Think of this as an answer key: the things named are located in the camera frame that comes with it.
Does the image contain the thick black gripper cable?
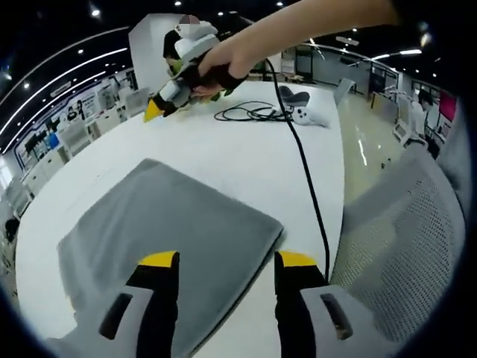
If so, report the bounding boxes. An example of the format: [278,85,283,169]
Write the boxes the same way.
[260,55,332,284]

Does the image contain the pink screen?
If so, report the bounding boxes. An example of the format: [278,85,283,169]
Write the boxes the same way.
[437,91,458,124]

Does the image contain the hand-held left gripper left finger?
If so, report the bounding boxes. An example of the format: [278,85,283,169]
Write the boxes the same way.
[44,250,180,358]

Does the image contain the grey mesh office chair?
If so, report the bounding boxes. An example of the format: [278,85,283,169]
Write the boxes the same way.
[329,148,467,344]

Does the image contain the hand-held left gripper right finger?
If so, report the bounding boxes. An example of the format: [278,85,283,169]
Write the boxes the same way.
[274,250,402,358]

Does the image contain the white table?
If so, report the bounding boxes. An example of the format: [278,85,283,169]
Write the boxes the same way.
[14,80,346,358]

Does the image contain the white device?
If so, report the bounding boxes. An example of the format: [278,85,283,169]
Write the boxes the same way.
[288,106,332,130]

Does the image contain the grey towel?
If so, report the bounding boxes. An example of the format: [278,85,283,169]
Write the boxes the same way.
[56,158,286,358]

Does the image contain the coiled black cable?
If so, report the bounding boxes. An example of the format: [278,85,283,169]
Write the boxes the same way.
[214,102,295,122]

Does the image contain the person's right hand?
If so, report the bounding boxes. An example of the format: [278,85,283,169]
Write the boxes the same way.
[184,46,258,104]

